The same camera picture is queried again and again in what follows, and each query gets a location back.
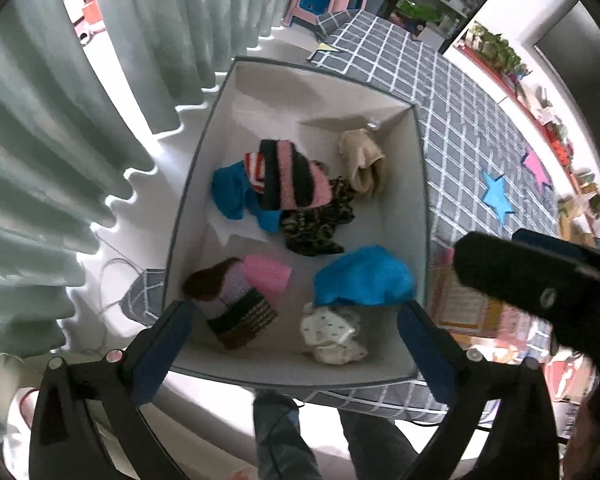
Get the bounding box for blue shower cap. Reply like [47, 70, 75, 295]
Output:
[313, 245, 417, 307]

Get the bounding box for beige knit cloth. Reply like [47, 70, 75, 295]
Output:
[338, 129, 388, 197]

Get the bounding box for striped knit sock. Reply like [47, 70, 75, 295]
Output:
[182, 258, 277, 350]

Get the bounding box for leopard print cloth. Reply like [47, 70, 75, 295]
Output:
[279, 177, 356, 257]

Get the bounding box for white polka dot scarf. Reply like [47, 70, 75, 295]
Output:
[300, 302, 368, 366]

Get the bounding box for pink black knit hat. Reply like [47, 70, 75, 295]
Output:
[244, 139, 332, 211]

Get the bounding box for blue cloth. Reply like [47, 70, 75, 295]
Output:
[211, 162, 280, 234]

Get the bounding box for white fox print bag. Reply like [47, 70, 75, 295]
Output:
[543, 349, 594, 403]

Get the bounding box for grey grid play mat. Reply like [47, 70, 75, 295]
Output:
[299, 8, 562, 424]

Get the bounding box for white red tote bag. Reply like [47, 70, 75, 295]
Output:
[0, 353, 43, 479]

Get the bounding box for red patterned cardboard box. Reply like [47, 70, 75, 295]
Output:
[427, 249, 531, 349]

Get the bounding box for person's legs in jeans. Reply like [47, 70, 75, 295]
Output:
[252, 390, 418, 479]

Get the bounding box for grey fabric storage box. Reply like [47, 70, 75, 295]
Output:
[164, 58, 429, 389]

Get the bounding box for green pleated curtain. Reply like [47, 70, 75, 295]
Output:
[0, 0, 307, 441]

